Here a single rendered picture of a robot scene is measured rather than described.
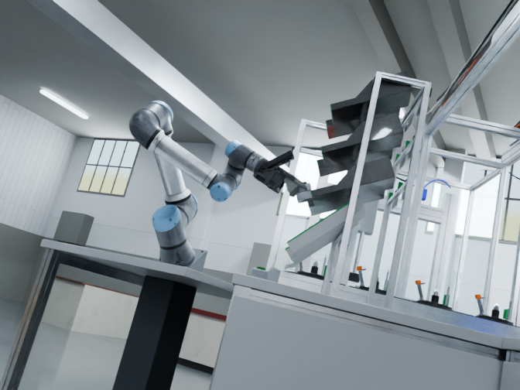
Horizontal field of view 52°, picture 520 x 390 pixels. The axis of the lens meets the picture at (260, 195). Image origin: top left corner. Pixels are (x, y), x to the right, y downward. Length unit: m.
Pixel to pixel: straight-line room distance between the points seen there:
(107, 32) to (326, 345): 5.28
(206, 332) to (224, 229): 3.47
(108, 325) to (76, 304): 0.81
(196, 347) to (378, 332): 6.29
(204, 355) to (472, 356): 6.24
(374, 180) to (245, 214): 8.75
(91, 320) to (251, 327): 7.94
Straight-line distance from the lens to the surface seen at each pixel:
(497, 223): 3.36
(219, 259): 10.52
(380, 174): 1.81
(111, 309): 9.59
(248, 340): 1.46
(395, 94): 1.93
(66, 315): 9.22
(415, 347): 1.51
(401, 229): 1.76
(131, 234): 12.07
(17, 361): 2.18
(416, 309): 2.13
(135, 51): 6.61
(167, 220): 2.16
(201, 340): 7.65
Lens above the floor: 0.73
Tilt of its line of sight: 14 degrees up
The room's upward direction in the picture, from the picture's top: 14 degrees clockwise
